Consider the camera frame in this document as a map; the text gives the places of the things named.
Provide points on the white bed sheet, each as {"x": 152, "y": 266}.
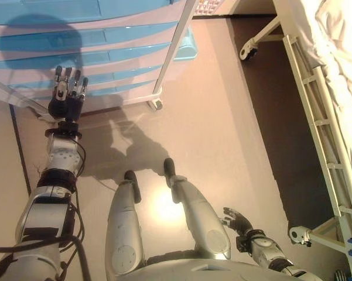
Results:
{"x": 339, "y": 44}

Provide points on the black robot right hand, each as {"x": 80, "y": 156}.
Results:
{"x": 240, "y": 224}

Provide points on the cart caster wheel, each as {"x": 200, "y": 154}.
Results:
{"x": 155, "y": 104}

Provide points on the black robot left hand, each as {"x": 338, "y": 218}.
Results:
{"x": 66, "y": 102}

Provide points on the blue fronted cart drawer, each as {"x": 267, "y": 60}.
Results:
{"x": 120, "y": 57}

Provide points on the white bed caster wheel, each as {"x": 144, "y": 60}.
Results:
{"x": 248, "y": 51}
{"x": 298, "y": 234}

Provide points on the white hospital bed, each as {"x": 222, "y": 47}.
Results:
{"x": 316, "y": 117}

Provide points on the white perforated side basket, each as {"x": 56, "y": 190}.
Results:
{"x": 206, "y": 7}

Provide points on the blue lidded waste bin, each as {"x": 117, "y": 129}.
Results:
{"x": 186, "y": 48}

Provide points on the white blue medical cart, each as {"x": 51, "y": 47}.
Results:
{"x": 120, "y": 32}

